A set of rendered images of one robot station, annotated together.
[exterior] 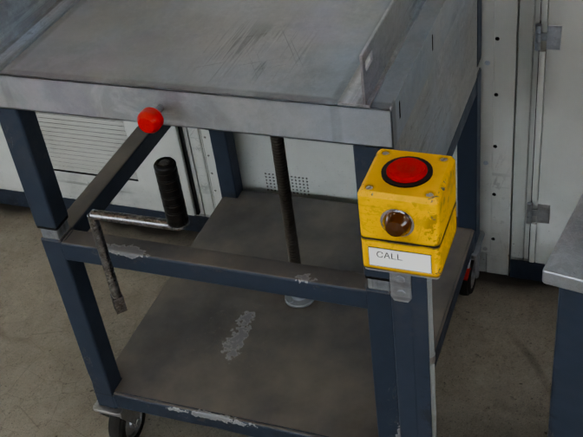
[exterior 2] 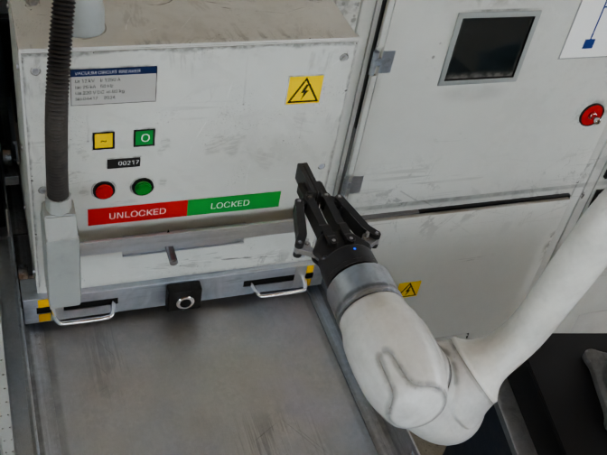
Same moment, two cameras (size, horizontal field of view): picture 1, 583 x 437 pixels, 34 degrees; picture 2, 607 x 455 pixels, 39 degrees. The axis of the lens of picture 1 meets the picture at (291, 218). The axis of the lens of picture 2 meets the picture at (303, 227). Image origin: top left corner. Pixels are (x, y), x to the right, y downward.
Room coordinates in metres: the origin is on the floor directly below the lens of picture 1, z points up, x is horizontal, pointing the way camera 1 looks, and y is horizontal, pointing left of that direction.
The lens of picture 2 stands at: (0.68, 0.66, 2.03)
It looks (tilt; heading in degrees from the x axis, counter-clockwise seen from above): 41 degrees down; 309
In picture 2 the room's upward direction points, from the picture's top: 12 degrees clockwise
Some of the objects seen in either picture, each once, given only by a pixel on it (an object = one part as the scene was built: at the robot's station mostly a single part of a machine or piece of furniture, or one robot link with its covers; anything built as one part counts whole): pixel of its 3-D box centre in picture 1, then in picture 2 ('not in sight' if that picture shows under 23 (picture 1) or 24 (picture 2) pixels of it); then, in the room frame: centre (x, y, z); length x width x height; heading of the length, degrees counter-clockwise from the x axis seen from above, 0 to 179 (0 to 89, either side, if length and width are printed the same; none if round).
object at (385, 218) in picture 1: (396, 226); not in sight; (0.71, -0.10, 0.87); 0.03 x 0.01 x 0.03; 65
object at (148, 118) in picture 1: (153, 116); not in sight; (1.07, 0.16, 0.82); 0.04 x 0.03 x 0.03; 155
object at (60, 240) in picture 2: not in sight; (60, 249); (1.52, 0.18, 1.09); 0.08 x 0.05 x 0.17; 155
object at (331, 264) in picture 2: not in sight; (344, 258); (1.17, -0.05, 1.23); 0.09 x 0.08 x 0.07; 155
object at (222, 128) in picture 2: not in sight; (190, 179); (1.49, -0.04, 1.15); 0.48 x 0.01 x 0.48; 65
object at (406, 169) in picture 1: (407, 173); not in sight; (0.76, -0.12, 0.90); 0.04 x 0.04 x 0.02
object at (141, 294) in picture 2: not in sight; (179, 282); (1.51, -0.04, 0.90); 0.54 x 0.05 x 0.06; 65
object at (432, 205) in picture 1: (409, 212); not in sight; (0.76, -0.12, 0.85); 0.08 x 0.08 x 0.10; 65
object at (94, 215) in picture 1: (141, 241); not in sight; (1.10, 0.22, 0.59); 0.17 x 0.03 x 0.30; 66
